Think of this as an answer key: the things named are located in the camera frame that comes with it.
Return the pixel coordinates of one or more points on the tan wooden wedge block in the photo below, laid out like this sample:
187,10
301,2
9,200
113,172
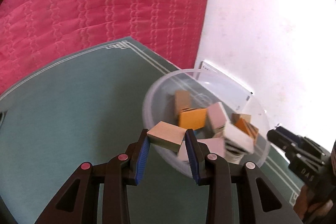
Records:
167,136

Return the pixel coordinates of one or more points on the orange striped wedge block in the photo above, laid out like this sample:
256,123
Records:
192,118

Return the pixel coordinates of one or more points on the white zebra-striped block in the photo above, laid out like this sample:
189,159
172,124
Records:
238,138

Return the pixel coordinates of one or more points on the right hand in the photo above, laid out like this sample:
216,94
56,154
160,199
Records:
314,208

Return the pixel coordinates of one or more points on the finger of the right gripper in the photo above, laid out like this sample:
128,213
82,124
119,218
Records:
293,137
281,142

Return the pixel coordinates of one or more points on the green table mat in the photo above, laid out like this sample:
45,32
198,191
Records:
88,107

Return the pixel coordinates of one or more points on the white power adapter cube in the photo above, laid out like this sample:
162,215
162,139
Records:
217,117

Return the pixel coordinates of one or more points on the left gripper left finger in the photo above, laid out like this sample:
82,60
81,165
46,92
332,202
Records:
77,200

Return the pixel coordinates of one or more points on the brown wooden rectangular block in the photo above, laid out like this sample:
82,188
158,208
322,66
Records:
182,101

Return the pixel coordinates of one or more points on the red quilted bedspread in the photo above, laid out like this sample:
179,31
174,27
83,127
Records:
37,32

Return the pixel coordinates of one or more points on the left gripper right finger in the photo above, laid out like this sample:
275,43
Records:
237,193

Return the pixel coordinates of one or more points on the clear plastic bowl container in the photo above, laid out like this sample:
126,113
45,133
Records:
205,89

